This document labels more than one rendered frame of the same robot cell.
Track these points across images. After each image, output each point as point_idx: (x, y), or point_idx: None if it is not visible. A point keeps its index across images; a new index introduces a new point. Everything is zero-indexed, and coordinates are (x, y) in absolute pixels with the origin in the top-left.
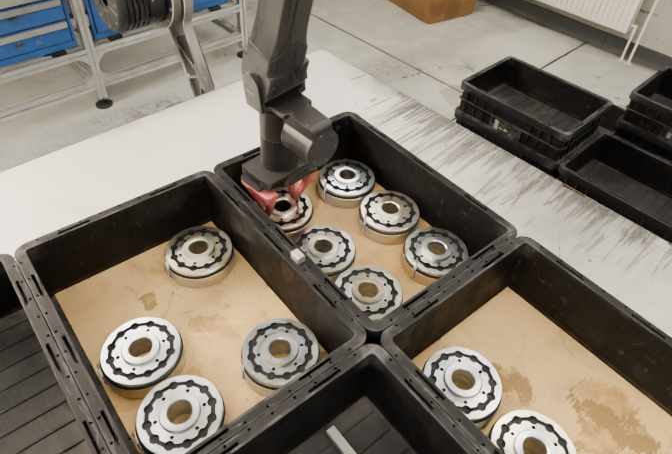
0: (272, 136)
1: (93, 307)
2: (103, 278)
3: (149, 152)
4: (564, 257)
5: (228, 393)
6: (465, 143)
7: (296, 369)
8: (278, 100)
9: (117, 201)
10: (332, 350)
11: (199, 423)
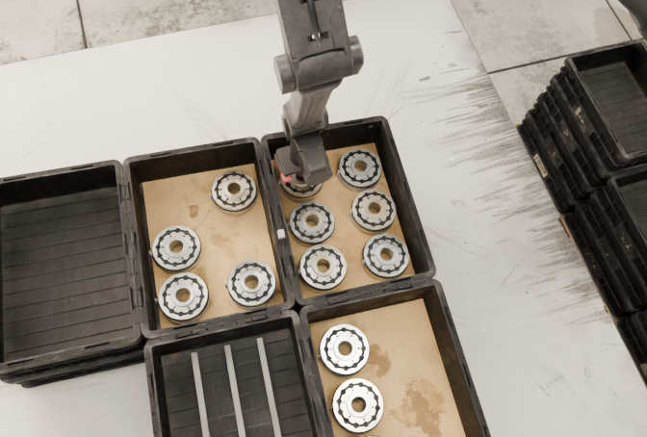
0: (295, 149)
1: (161, 201)
2: (172, 182)
3: (245, 58)
4: (508, 281)
5: (215, 292)
6: (504, 143)
7: (255, 297)
8: (301, 134)
9: (208, 98)
10: (283, 294)
11: (191, 305)
